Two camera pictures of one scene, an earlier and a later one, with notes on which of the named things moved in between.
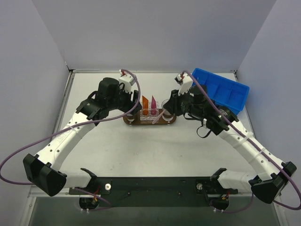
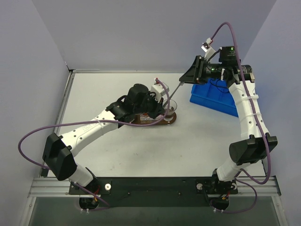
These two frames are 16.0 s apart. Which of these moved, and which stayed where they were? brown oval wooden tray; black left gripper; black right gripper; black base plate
Moved: black right gripper; black left gripper
Stayed: black base plate; brown oval wooden tray
